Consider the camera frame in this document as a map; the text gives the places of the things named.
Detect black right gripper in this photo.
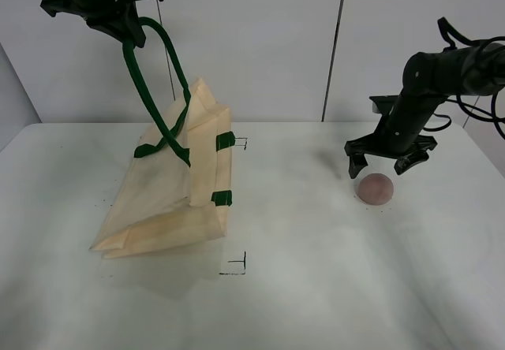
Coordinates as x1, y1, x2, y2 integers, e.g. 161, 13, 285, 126
344, 94, 437, 178

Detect white linen bag green handles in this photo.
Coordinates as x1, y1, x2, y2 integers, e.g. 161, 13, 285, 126
90, 17, 236, 259

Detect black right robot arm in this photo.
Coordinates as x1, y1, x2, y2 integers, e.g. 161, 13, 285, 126
344, 43, 504, 179

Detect pinkish peach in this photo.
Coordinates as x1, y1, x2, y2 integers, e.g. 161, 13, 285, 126
357, 173, 394, 206

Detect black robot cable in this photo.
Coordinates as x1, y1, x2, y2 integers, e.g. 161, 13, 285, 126
424, 17, 505, 138

